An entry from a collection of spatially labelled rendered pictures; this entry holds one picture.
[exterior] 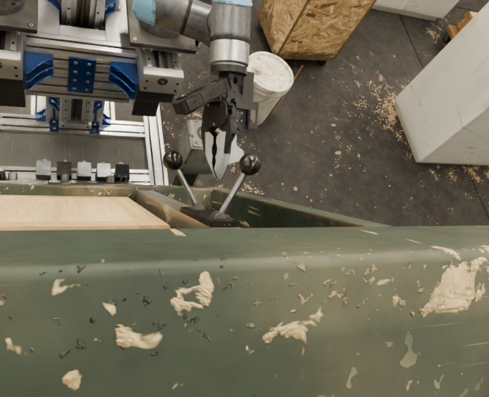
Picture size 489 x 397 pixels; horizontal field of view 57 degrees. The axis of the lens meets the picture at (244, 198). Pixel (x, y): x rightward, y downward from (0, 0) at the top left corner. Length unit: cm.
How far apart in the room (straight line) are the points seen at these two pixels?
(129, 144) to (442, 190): 221
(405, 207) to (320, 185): 63
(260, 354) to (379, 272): 8
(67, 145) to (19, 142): 20
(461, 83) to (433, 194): 76
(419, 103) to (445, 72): 28
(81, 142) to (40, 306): 212
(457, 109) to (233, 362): 306
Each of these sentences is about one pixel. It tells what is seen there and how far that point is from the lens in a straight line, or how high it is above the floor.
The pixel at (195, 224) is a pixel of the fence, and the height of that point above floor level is 144.
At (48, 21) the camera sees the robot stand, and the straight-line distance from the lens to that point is 173.
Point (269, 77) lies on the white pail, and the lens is 271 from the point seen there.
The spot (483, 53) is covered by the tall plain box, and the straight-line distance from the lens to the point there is 318.
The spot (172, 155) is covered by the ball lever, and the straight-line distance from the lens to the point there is 83.
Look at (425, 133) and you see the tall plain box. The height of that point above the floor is 19.
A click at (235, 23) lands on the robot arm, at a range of 89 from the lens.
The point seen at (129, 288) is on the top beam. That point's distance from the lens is 21.
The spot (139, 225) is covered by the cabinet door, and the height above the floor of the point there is 137.
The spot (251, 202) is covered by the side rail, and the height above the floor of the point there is 118.
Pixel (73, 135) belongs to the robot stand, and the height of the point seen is 21.
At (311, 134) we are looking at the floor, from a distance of 308.
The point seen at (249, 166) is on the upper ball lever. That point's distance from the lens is 75.
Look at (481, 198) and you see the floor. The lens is 375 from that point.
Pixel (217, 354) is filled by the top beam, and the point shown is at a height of 192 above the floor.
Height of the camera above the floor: 214
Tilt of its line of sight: 55 degrees down
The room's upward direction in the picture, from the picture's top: 37 degrees clockwise
